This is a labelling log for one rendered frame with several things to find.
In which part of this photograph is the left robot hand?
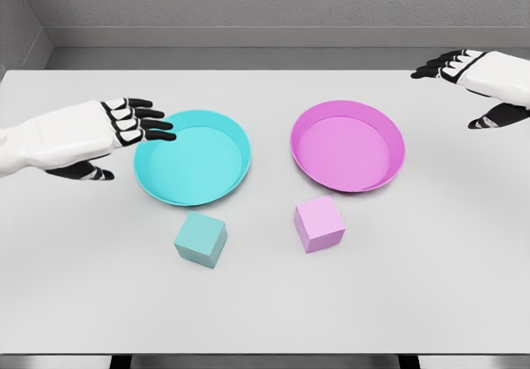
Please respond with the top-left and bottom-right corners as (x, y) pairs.
(25, 98), (178, 182)

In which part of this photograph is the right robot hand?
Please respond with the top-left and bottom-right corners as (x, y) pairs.
(410, 49), (530, 131)

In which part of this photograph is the cyan round plate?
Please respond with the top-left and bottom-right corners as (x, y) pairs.
(133, 109), (253, 208)

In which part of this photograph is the pink round plate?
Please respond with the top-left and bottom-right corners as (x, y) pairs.
(289, 99), (406, 194)

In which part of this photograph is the cyan cube block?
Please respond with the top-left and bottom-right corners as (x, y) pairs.
(172, 211), (229, 270)

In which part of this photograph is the pink cube block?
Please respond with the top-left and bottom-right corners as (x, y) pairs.
(293, 195), (346, 255)

